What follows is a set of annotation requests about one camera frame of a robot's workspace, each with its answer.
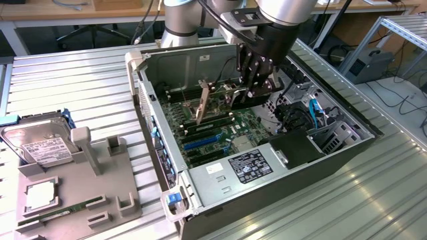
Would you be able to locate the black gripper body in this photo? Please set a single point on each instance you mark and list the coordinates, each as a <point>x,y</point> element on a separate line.
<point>276,42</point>

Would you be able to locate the graphics card with metal bracket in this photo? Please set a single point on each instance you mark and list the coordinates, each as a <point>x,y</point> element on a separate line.
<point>216,102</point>

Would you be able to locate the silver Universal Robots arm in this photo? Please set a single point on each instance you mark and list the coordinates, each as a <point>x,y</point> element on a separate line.
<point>180,22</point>

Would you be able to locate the metal disk bay cage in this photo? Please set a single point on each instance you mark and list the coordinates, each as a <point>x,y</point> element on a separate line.
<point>287,105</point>

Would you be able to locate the metal socket cover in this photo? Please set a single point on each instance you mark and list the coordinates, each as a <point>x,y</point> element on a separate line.
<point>227,88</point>

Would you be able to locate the green motherboard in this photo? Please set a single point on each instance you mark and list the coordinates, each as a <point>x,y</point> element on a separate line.
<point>230,130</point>

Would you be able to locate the silver chipset heatsink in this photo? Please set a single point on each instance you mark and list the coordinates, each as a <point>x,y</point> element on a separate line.
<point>243,142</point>

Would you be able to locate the green RAM stick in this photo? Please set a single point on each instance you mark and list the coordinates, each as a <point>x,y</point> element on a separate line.
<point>208,127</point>
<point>60,212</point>

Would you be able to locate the CPU socket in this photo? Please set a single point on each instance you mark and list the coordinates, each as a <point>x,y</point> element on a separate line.
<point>191,108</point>

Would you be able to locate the black plastic air shroud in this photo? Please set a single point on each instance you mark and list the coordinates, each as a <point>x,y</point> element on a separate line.
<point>296,150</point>

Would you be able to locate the grey box device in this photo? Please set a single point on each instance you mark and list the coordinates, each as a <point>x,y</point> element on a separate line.
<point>367,66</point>

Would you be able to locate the open black PC case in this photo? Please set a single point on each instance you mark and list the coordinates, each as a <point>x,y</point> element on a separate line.
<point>300,180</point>

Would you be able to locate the silver power supply unit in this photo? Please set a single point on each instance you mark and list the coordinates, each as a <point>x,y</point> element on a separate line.
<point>214,182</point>

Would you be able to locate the black office chair base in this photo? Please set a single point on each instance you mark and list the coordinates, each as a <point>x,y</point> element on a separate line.
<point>93,33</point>

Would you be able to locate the blue case latch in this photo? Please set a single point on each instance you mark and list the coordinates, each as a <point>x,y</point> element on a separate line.
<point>173,198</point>

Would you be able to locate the wooden desk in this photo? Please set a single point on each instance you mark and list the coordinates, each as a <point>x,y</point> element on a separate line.
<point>67,11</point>

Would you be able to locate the silver hard disk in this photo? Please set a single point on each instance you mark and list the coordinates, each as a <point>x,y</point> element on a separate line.
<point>40,145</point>

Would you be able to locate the grey plastic parts rack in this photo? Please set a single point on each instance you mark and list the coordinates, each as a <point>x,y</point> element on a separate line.
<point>83,195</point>

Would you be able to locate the blue disk carrier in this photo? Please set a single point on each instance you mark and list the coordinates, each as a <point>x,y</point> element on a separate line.
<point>8,120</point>

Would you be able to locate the silver CPU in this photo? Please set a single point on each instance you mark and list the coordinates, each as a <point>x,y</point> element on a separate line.
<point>40,196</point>

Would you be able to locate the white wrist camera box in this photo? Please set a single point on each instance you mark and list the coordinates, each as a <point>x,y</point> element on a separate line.
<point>240,25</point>

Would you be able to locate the aluminium slat frame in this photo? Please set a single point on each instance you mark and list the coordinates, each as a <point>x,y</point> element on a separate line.
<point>404,27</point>

